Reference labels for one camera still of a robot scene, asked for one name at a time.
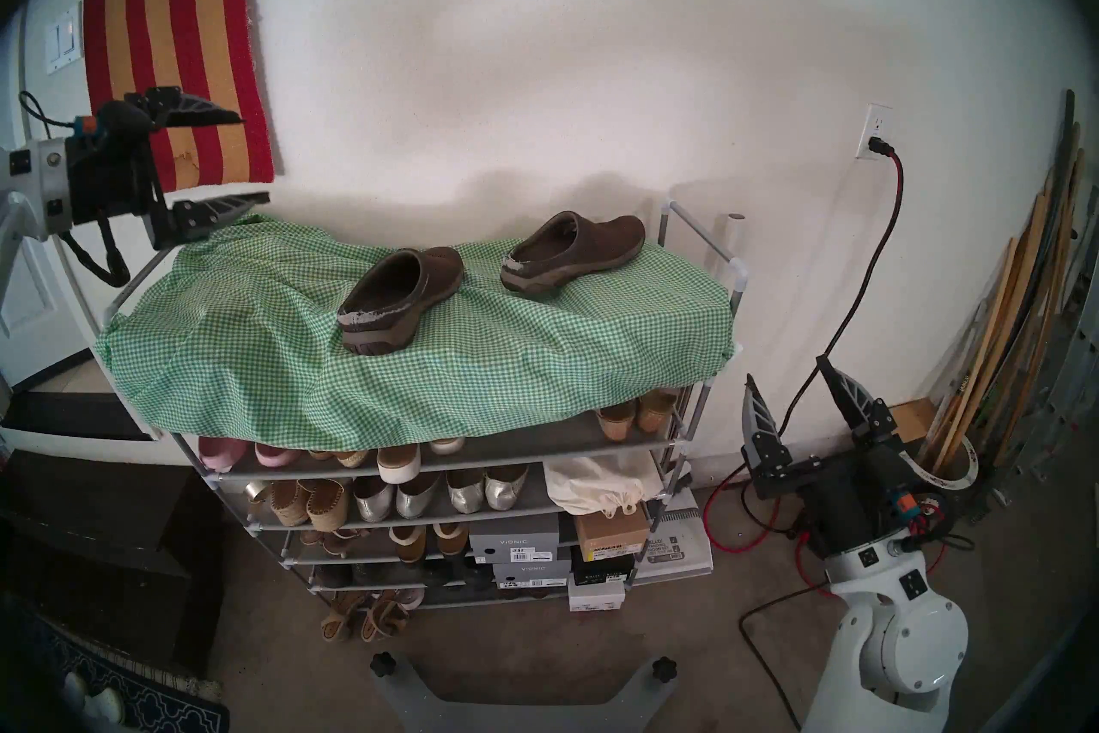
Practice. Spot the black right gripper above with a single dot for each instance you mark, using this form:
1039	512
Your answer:
859	504

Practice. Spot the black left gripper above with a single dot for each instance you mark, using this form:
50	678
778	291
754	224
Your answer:
112	164

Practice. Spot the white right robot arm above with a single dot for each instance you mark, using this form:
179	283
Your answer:
901	645

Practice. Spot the tan cork wedge shoe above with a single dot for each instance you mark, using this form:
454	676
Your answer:
616	422
657	409

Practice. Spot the grey metal shoe rack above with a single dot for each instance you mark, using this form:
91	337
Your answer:
532	439

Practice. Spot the pink shoe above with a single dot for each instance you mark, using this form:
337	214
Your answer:
276	454
219	452

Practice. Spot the silver flat shoe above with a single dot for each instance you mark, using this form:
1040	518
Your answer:
416	495
505	486
373	498
464	489

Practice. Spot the metallic gold shoe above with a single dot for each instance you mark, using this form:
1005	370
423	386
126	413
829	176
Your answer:
258	489

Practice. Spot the white sole platform shoe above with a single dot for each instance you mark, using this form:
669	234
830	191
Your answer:
399	465
448	445

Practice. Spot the mustard suede shoe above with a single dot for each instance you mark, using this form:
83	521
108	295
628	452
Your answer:
408	542
451	538

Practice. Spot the small white shoe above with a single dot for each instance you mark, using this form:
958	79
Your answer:
410	598

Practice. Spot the brown cardboard piece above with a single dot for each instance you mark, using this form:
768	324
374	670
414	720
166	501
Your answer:
910	415

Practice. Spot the patterned pot with white rim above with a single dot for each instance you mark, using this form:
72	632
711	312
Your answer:
968	463

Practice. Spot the white plastic pipe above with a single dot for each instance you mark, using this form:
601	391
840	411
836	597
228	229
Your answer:
735	237

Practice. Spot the green gingham cloth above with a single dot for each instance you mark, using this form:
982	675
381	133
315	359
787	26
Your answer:
258	362

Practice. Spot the tan wooden slat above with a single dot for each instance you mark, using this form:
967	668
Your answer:
1030	267
996	302

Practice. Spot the white panel door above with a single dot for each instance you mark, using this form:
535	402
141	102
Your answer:
34	310

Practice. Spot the brown cardboard shoebox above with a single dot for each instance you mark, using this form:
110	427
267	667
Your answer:
610	534

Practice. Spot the grey metal ladder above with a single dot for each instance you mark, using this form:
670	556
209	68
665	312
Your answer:
1060	396

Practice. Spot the black shoebox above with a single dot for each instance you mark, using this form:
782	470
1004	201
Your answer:
601	568

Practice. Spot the white shoebox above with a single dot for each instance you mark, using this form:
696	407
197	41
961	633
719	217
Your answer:
594	596

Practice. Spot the black star knob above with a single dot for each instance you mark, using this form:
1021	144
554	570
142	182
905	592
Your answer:
664	668
382	665

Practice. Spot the small tan woven espadrille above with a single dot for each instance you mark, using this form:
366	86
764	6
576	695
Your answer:
352	458
322	454

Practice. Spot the grey Vionic shoebox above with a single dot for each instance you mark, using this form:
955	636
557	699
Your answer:
515	542
528	575

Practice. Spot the dark brown step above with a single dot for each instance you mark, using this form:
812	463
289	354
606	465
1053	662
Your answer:
86	499

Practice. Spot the wooden sticks bundle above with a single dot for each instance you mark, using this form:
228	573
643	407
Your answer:
1065	164

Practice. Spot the black boot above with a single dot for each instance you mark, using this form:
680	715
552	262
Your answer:
464	572

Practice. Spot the dark patterned rug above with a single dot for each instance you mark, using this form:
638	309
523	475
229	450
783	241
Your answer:
154	697

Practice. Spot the white slipper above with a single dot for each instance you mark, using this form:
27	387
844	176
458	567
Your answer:
107	705
75	688

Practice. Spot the red tan striped wall hanging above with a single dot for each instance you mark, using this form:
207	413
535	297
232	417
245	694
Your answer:
197	10

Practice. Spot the white light switch plate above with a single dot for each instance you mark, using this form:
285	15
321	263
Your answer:
63	40

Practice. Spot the white wall outlet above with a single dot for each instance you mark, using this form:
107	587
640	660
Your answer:
874	121

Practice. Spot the grey robot base frame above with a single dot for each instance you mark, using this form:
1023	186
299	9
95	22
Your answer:
515	710

